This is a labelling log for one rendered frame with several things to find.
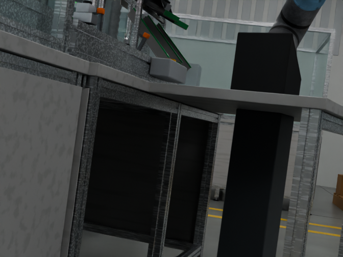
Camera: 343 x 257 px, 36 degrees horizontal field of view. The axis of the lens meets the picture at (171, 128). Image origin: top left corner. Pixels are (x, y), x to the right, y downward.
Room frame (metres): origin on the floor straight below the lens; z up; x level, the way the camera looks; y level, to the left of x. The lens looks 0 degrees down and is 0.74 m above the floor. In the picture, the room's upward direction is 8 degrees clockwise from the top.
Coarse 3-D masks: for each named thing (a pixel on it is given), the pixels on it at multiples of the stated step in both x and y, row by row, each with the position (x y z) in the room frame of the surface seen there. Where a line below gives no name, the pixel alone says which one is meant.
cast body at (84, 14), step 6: (78, 6) 1.65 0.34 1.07; (84, 6) 1.64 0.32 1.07; (90, 6) 1.64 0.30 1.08; (78, 12) 1.65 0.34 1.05; (84, 12) 1.64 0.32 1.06; (90, 12) 1.65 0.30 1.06; (78, 18) 1.64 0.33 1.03; (84, 18) 1.64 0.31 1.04; (90, 18) 1.63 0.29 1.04; (96, 18) 1.67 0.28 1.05; (90, 24) 1.67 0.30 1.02; (96, 24) 1.67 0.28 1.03
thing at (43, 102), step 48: (0, 48) 0.89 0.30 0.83; (48, 48) 1.02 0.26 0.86; (0, 96) 0.90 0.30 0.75; (48, 96) 1.05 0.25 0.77; (0, 144) 0.92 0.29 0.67; (48, 144) 1.07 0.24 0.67; (0, 192) 0.93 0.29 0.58; (48, 192) 1.10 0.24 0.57; (0, 240) 0.95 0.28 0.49; (48, 240) 1.12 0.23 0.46
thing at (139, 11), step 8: (104, 0) 2.23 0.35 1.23; (168, 0) 2.50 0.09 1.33; (104, 8) 2.24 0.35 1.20; (136, 8) 2.18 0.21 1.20; (136, 16) 2.18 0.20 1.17; (128, 24) 2.54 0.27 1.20; (136, 24) 2.18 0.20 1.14; (128, 32) 2.54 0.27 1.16; (136, 32) 2.18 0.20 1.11; (136, 40) 2.18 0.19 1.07; (136, 48) 2.19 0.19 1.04
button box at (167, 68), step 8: (152, 64) 1.75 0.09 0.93; (160, 64) 1.74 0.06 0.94; (168, 64) 1.73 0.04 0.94; (176, 64) 1.80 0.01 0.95; (152, 72) 1.75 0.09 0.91; (160, 72) 1.74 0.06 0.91; (168, 72) 1.73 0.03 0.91; (176, 72) 1.81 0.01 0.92; (184, 72) 1.91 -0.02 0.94; (168, 80) 1.87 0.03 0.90; (176, 80) 1.83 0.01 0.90; (184, 80) 1.92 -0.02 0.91
